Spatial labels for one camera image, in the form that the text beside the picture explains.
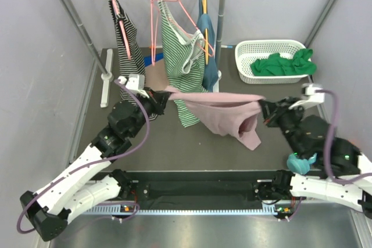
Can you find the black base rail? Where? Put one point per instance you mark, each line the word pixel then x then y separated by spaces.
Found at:
pixel 204 190

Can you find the pink tank top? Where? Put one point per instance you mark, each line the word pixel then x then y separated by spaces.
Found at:
pixel 224 113

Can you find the empty pink hanger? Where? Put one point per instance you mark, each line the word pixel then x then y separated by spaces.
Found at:
pixel 154 19

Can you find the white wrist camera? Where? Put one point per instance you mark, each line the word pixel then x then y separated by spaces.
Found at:
pixel 134 84
pixel 311 96

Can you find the pink hanger under black top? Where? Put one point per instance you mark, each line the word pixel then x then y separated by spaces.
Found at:
pixel 122 27

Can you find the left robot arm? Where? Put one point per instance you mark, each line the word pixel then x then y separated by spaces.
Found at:
pixel 53 207

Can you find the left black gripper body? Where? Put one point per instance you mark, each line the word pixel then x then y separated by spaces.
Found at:
pixel 151 104

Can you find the brown cardboard sheet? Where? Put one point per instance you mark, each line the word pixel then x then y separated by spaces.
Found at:
pixel 156 76

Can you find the white plastic basket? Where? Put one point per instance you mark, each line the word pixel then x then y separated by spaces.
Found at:
pixel 247 52

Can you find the white slotted cable duct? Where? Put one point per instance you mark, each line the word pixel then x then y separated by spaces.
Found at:
pixel 119 210

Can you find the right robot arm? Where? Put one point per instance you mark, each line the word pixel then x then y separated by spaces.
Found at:
pixel 321 165

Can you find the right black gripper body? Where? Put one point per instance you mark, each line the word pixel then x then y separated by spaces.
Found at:
pixel 282 117

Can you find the black white striped tank top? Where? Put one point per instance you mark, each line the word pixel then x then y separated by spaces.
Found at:
pixel 131 60

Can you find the pink hanger under green top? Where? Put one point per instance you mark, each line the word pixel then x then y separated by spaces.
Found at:
pixel 206 47

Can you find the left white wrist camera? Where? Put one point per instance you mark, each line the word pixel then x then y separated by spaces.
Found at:
pixel 134 84

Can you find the green white striped tank top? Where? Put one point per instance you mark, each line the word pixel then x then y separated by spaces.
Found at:
pixel 183 55

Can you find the green garment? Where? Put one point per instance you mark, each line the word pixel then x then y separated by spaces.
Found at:
pixel 275 65

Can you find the blue tank top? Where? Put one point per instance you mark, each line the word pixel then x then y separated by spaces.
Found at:
pixel 205 25

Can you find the blue flat object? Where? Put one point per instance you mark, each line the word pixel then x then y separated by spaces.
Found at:
pixel 148 59

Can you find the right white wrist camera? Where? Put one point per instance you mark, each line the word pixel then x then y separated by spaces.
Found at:
pixel 311 96

